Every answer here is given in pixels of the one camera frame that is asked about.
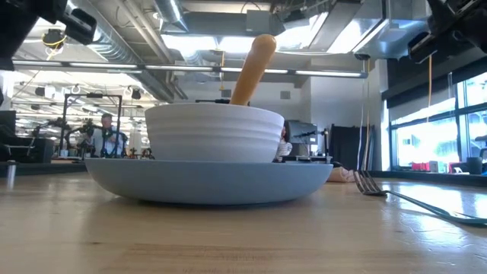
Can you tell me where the black curtain panel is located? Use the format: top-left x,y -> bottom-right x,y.
329,123 -> 376,171

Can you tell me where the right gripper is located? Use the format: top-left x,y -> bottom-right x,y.
407,0 -> 487,65

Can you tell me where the black computer monitor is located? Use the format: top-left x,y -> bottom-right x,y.
285,119 -> 319,146

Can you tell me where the silver ventilation duct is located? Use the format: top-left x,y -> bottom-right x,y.
87,22 -> 180,104

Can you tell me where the silver metal post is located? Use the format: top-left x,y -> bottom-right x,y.
6,159 -> 18,191

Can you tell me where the blue plate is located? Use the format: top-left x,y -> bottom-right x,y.
84,158 -> 334,206

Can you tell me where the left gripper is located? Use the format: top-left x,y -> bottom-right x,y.
0,0 -> 98,72

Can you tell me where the spoon with orange handle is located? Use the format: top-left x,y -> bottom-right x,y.
229,33 -> 278,107

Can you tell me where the person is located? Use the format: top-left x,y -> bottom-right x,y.
91,113 -> 129,159
274,120 -> 294,164

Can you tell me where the long ceiling light bar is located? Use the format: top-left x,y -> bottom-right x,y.
11,59 -> 368,79

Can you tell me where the metal fork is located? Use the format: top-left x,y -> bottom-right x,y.
352,169 -> 487,228

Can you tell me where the black background rig frame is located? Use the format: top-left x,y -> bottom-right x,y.
59,93 -> 123,159

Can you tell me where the white ribbed bowl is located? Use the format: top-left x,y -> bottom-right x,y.
144,102 -> 285,164

